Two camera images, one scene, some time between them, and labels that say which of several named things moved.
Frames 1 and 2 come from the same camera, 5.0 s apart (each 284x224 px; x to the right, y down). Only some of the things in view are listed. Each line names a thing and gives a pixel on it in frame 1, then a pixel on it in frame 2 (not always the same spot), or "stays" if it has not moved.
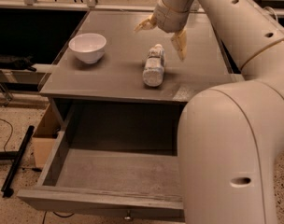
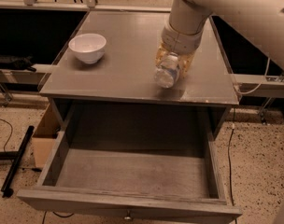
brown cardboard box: [45, 137] stays
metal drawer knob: [128, 215] stays
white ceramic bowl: [89, 47] stays
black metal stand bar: [13, 155] stays
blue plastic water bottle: [153, 72] → [168, 72]
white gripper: [164, 19] → [181, 42]
